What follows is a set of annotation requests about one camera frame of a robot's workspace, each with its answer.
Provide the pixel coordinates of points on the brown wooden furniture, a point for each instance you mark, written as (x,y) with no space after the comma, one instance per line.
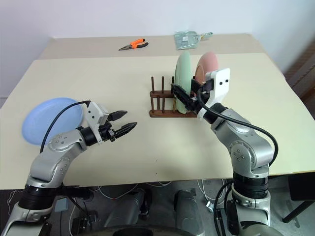
(304,71)

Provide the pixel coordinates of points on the wooden dish rack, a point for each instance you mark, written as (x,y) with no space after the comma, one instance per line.
(162,114)

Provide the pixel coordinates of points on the pink plate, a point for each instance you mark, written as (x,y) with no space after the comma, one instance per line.
(208,64)

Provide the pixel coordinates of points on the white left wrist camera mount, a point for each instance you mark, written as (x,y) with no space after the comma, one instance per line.
(94,115)

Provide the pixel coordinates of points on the black stool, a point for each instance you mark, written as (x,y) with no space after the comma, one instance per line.
(301,189)

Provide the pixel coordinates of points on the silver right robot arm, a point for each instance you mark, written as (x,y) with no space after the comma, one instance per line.
(246,137)

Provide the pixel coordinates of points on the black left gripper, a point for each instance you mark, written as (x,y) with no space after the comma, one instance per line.
(108,132)

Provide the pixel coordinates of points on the blue plate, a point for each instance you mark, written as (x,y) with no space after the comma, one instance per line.
(41,120)

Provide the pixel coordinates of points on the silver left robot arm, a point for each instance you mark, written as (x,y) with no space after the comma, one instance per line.
(59,145)

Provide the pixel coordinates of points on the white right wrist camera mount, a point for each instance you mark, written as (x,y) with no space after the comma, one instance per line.
(221,88)

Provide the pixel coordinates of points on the small grey box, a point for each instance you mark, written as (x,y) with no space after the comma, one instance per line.
(61,204)

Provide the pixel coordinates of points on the dark rounded grey leg shape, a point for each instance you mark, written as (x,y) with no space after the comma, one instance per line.
(188,209)
(130,209)

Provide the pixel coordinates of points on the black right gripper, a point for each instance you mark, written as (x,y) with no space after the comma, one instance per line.
(206,88)

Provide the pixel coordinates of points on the green plate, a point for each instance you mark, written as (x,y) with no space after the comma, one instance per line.
(183,71)

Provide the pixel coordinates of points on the dark round base shape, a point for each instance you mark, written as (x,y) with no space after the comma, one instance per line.
(147,231)

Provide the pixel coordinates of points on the black clamp bracket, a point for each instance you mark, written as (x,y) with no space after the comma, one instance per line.
(76,193)

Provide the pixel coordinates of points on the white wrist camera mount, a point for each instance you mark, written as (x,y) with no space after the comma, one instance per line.
(221,88)
(94,115)

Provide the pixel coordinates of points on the clear plastic bag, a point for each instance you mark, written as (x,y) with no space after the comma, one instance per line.
(185,40)

